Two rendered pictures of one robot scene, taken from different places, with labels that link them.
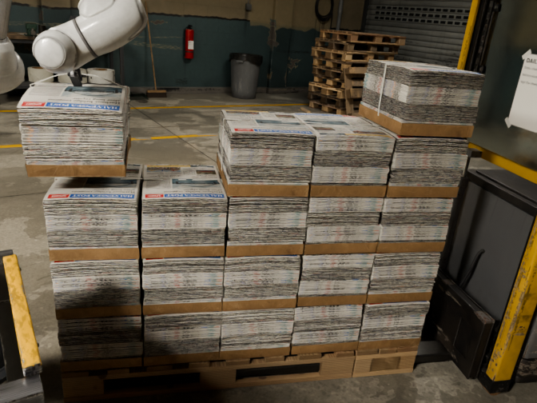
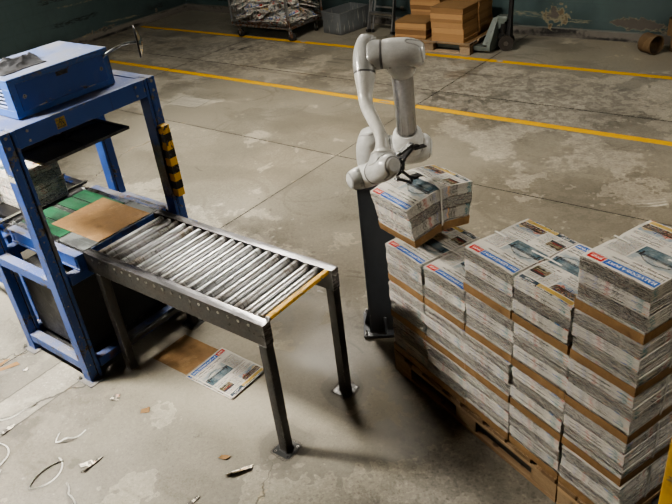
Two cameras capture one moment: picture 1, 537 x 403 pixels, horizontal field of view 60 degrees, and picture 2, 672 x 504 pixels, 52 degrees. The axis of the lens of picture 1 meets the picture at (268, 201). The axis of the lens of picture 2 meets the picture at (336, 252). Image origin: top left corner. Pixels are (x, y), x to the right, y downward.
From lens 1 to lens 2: 2.46 m
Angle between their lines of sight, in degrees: 66
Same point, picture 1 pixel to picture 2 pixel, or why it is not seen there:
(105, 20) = (371, 169)
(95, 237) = (405, 277)
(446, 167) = (618, 360)
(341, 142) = (530, 289)
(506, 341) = not seen: outside the picture
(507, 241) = not seen: outside the picture
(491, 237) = not seen: outside the picture
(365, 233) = (555, 378)
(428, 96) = (597, 284)
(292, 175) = (500, 297)
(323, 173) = (519, 307)
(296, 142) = (500, 273)
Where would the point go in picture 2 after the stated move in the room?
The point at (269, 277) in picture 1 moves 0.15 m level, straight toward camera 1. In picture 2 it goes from (489, 366) to (459, 376)
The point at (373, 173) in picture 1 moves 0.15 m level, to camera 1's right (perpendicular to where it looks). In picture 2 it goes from (555, 329) to (580, 352)
